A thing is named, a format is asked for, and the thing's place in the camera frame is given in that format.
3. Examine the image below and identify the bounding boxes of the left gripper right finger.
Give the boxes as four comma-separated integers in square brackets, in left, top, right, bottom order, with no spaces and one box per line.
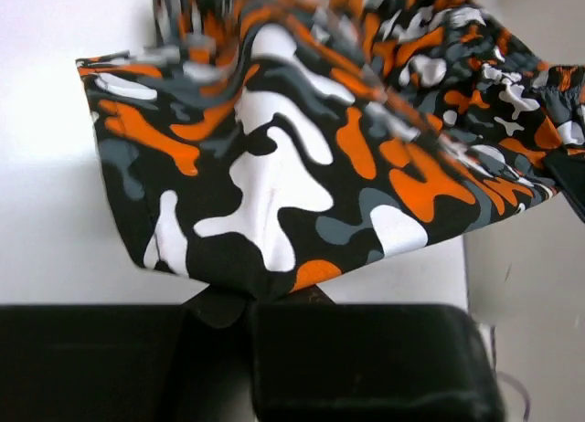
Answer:
[250,301,505,421]

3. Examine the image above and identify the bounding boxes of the orange camouflage shorts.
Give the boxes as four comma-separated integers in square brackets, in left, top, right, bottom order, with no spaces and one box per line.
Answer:
[75,0,585,294]

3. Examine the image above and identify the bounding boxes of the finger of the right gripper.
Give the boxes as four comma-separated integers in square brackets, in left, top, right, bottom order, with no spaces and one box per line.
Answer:
[543,151,585,221]

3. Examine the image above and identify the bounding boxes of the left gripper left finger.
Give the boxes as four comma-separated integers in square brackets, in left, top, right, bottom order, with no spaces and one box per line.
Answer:
[1,289,250,421]

